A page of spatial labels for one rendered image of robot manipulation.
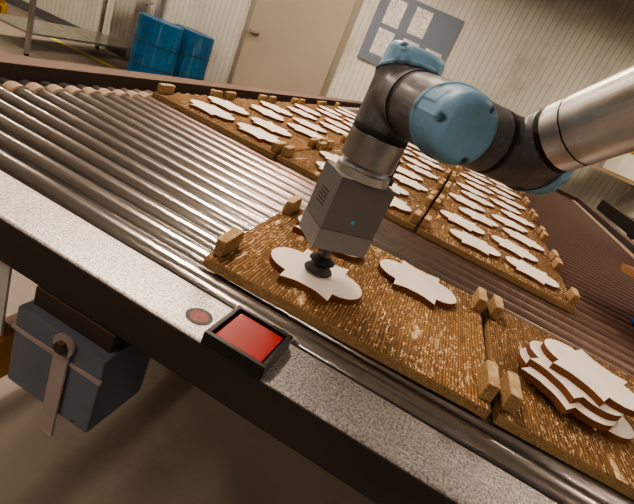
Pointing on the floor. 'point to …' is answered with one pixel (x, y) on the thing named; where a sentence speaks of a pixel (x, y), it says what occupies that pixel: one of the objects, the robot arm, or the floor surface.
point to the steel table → (60, 28)
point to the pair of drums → (169, 49)
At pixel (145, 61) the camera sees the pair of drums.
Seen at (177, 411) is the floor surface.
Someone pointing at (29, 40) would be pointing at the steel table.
